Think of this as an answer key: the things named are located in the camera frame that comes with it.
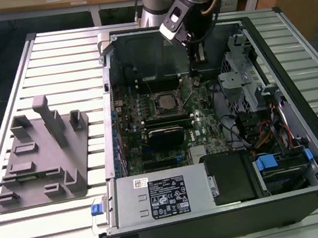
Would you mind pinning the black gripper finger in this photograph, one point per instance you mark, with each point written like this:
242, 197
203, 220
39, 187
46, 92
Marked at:
195, 61

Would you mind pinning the silver CPU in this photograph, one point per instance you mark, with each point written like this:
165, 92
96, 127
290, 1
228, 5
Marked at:
167, 101

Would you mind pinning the CPU socket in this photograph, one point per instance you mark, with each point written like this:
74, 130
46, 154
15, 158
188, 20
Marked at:
167, 112

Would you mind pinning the round coin battery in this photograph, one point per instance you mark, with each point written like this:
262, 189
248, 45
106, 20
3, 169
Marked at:
197, 83

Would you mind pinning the green motherboard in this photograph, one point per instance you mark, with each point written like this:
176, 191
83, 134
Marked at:
204, 110

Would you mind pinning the silver metal drive cage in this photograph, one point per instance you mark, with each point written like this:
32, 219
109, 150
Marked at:
240, 90

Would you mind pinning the RAM slot white latches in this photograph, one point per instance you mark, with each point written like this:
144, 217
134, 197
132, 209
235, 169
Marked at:
169, 125
168, 119

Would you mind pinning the black graphics card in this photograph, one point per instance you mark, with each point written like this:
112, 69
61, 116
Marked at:
166, 138

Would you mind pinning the silver chipset heatsink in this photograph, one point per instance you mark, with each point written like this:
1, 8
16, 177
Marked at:
198, 153

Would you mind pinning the black expansion slot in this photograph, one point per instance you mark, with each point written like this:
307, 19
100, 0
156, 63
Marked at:
159, 163

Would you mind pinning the blue disk carrier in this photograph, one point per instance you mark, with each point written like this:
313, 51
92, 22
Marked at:
266, 163

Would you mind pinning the blue plastic clip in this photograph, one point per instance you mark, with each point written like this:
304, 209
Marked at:
308, 154

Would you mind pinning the black disk drive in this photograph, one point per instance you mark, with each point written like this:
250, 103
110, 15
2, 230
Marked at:
287, 177

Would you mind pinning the silver power supply unit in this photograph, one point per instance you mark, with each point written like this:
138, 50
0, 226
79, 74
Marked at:
129, 205

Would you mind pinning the blue release latch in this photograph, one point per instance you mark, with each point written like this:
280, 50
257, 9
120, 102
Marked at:
97, 209

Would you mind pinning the grey parts rack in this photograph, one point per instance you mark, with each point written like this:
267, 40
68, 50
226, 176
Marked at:
44, 157

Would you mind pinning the green RAM stick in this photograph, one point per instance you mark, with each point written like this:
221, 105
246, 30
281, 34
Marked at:
37, 176

